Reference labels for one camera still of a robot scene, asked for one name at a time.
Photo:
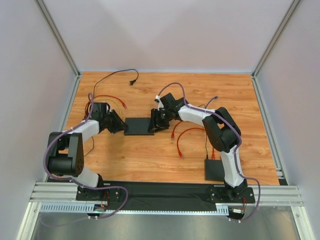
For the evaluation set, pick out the aluminium front rail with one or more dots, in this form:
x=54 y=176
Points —
x=270 y=195

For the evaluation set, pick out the aluminium frame post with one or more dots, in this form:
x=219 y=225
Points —
x=57 y=36
x=276 y=36

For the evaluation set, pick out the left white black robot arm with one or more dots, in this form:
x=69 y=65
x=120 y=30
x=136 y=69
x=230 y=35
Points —
x=64 y=158

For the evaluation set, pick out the left aluminium frame post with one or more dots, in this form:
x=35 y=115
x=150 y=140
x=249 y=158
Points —
x=57 y=36

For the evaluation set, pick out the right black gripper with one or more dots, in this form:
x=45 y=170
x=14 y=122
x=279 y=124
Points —
x=161 y=119

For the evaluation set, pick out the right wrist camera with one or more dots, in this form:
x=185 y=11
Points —
x=158 y=102

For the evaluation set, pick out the right aluminium frame post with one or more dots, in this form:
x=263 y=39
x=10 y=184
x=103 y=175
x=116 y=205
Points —
x=276 y=36

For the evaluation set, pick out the black network switch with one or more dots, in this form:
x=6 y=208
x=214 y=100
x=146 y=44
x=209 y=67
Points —
x=214 y=170
x=138 y=126

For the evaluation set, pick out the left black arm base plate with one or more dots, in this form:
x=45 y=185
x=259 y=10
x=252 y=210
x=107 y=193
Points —
x=104 y=193

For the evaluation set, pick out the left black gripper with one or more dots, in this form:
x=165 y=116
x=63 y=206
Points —
x=114 y=122

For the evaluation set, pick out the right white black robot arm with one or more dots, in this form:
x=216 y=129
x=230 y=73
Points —
x=221 y=130

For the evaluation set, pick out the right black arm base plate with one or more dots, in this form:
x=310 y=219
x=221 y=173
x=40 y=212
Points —
x=223 y=194

